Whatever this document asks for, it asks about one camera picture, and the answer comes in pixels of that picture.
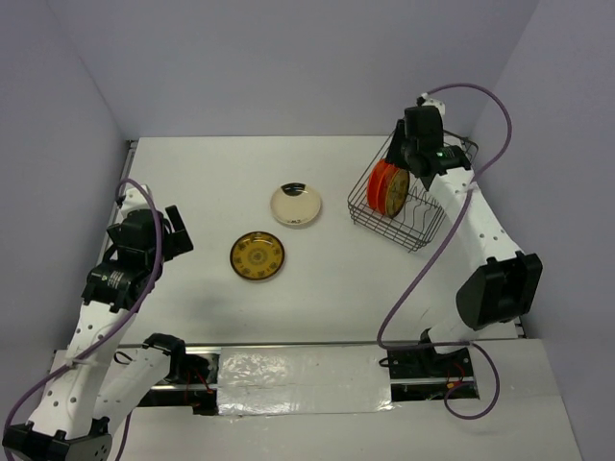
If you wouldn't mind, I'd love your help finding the cream plate floral print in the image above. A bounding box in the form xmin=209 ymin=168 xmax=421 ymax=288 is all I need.
xmin=269 ymin=182 xmax=322 ymax=229

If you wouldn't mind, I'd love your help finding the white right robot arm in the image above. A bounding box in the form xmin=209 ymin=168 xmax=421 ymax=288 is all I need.
xmin=386 ymin=106 xmax=543 ymax=376

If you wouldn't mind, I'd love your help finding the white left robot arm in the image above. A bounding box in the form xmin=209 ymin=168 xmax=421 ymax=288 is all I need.
xmin=2 ymin=206 xmax=193 ymax=460

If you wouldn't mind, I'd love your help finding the orange plate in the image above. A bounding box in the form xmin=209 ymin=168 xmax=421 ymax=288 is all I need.
xmin=366 ymin=158 xmax=388 ymax=211
xmin=377 ymin=164 xmax=404 ymax=217

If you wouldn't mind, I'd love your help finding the yellow patterned plate brown rim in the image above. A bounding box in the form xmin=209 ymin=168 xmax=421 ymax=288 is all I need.
xmin=384 ymin=169 xmax=409 ymax=218

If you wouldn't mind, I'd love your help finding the silver foil tape cover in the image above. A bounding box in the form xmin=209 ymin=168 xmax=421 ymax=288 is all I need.
xmin=217 ymin=346 xmax=393 ymax=417

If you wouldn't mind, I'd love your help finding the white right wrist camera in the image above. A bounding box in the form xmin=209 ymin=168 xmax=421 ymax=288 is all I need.
xmin=416 ymin=92 xmax=446 ymax=116

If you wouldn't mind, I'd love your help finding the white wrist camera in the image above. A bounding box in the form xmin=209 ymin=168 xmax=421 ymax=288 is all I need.
xmin=416 ymin=92 xmax=446 ymax=116
xmin=117 ymin=186 xmax=150 ymax=218

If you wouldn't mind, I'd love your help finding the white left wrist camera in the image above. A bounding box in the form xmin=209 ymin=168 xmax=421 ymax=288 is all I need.
xmin=117 ymin=186 xmax=150 ymax=218

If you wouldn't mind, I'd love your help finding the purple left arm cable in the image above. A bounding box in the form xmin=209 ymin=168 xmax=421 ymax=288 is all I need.
xmin=2 ymin=178 xmax=162 ymax=461

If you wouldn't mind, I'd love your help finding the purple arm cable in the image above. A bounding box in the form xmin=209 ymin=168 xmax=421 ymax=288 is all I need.
xmin=377 ymin=83 xmax=513 ymax=423
xmin=2 ymin=178 xmax=162 ymax=461

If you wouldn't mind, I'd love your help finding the grey wire dish rack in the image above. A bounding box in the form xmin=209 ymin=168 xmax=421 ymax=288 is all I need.
xmin=346 ymin=129 xmax=480 ymax=254

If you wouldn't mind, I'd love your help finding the aluminium table edge rail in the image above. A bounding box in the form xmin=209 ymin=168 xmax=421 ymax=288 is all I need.
xmin=114 ymin=140 xmax=138 ymax=201

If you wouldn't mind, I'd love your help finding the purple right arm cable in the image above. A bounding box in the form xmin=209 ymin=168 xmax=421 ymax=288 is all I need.
xmin=377 ymin=83 xmax=513 ymax=423

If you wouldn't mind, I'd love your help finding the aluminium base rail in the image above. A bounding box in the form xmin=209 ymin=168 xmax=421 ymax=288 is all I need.
xmin=142 ymin=343 xmax=477 ymax=410

